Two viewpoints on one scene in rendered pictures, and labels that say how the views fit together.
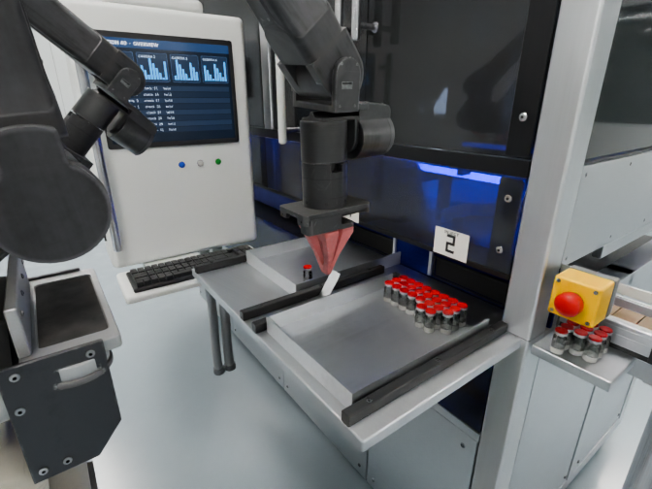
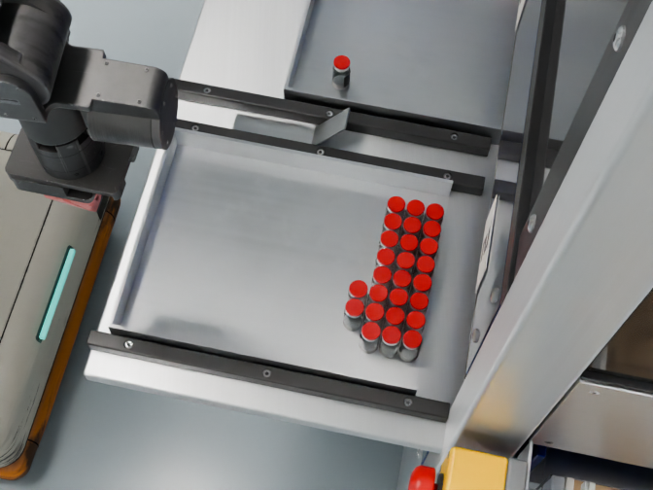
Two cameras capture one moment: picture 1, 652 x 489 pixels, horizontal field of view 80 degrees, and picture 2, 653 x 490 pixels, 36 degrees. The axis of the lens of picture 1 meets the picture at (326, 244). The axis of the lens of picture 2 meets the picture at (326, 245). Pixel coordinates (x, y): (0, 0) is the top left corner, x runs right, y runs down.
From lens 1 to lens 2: 0.84 m
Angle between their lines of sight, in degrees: 53
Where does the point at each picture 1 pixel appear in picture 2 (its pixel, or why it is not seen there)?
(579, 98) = (524, 310)
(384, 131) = (136, 136)
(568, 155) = (500, 353)
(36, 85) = not seen: outside the picture
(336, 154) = (38, 137)
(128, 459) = not seen: hidden behind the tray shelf
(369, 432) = (100, 370)
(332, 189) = (45, 161)
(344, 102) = (14, 113)
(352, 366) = (189, 285)
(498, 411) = not seen: hidden behind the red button
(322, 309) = (279, 162)
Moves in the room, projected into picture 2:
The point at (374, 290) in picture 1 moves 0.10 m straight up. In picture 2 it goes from (402, 186) to (411, 142)
